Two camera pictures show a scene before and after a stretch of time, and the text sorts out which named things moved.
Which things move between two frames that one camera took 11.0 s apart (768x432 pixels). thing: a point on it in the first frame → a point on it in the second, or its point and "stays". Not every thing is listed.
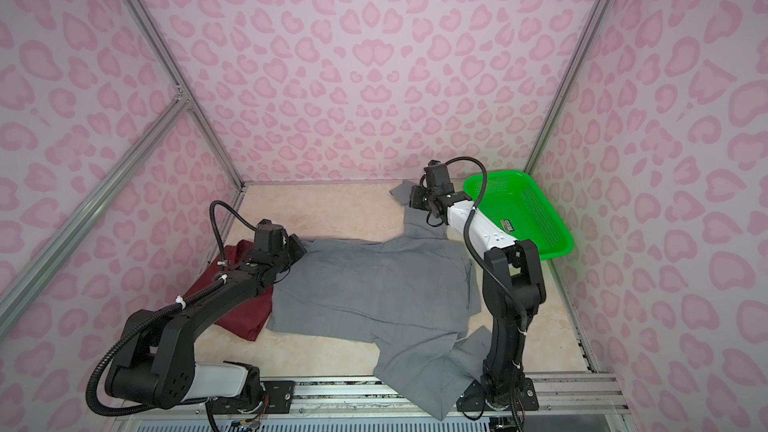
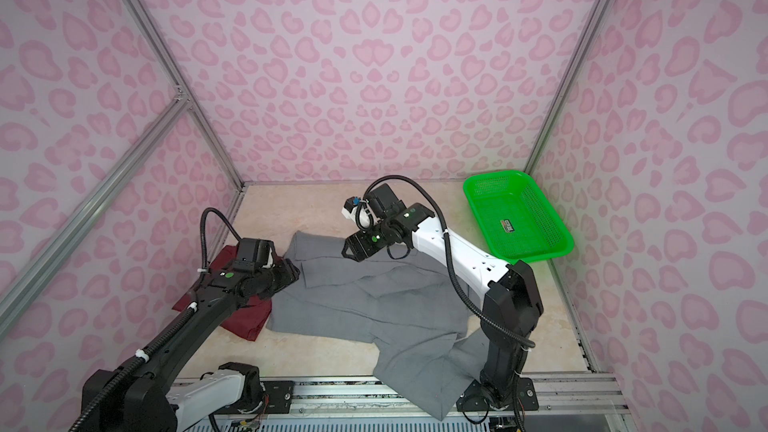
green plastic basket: x=513 y=203 stays
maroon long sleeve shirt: x=248 y=319 stays
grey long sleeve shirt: x=409 y=296 stays
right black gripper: x=416 y=198 → x=355 y=239
